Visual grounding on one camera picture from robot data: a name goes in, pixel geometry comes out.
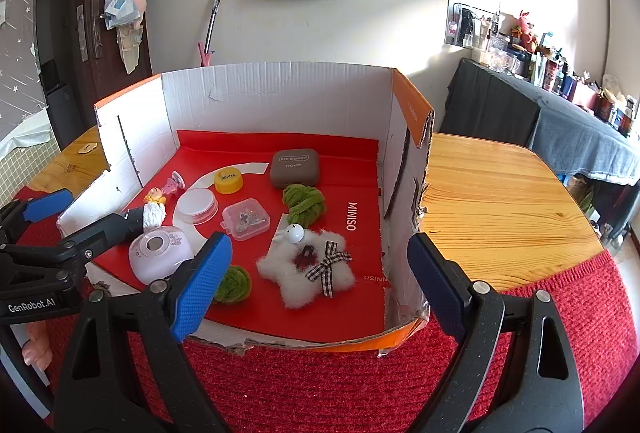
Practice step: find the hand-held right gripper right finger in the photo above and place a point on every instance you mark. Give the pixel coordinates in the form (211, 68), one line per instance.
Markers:
(435, 283)

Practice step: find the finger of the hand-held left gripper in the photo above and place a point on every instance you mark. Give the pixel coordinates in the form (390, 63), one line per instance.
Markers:
(47, 205)
(100, 233)

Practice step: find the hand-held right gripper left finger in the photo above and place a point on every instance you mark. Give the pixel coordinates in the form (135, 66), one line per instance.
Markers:
(200, 283)

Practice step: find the green yarn scrunchie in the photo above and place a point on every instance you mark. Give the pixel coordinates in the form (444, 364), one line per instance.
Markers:
(303, 203)
(234, 285)

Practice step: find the pink round handheld device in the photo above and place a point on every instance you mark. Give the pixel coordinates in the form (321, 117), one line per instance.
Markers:
(157, 255)

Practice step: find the black roll with white tissue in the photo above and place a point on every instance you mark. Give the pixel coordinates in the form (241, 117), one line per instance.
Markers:
(150, 217)

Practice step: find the small cartoon child figurine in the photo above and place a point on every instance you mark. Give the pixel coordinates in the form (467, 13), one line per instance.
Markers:
(155, 198)

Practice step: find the clear plastic box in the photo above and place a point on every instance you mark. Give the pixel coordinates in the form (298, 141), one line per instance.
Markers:
(246, 219)

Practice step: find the pink clog-shaped charm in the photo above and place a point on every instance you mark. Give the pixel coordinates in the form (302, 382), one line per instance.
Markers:
(173, 183)

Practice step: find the white fluffy star checked bow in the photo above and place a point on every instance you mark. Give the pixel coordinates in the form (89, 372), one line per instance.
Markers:
(300, 278)

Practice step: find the small white round figurine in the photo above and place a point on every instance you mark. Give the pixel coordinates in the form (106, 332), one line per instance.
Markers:
(292, 233)

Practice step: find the yellow round lid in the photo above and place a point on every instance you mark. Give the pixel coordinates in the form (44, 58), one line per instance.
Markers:
(228, 180)

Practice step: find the brown makeup case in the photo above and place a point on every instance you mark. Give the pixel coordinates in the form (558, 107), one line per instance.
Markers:
(295, 168)

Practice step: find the orange cardboard box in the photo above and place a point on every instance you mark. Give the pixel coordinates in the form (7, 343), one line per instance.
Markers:
(280, 98)

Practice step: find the person's left hand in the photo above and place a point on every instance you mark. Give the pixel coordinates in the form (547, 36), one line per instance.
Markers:
(37, 345)

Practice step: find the dark wooden door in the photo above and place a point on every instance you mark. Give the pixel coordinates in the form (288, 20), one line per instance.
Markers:
(85, 78)

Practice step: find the red knitted mat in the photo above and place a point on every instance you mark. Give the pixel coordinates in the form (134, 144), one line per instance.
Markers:
(350, 388)

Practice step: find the beige hanging cloth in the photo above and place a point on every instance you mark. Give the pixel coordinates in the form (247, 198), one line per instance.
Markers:
(130, 45)

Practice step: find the pink hook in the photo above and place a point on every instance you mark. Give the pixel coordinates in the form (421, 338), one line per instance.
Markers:
(204, 55)

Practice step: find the clear plastic bag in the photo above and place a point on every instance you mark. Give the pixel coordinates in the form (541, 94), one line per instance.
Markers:
(120, 5)

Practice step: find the orange-tipped metal stick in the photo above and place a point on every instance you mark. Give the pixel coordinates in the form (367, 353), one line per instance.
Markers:
(212, 25)

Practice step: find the shelf of cups and bottles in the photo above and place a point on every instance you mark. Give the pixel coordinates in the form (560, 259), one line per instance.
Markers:
(550, 68)

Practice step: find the pink plush toy figure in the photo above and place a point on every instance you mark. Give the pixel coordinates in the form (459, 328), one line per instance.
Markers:
(525, 30)

